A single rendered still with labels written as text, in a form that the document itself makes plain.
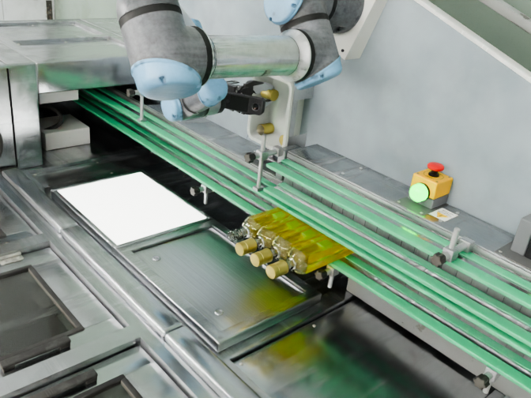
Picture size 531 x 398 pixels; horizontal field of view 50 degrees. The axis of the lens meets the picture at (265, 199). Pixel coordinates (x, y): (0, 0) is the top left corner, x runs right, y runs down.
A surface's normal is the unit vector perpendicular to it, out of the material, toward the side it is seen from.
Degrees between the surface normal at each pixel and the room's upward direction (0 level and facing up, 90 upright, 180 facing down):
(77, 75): 90
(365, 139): 0
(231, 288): 90
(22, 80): 90
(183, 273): 90
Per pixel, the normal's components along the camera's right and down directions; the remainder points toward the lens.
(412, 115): -0.74, 0.22
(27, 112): 0.66, 0.40
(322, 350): 0.12, -0.88
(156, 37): 0.13, -0.05
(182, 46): 0.65, -0.19
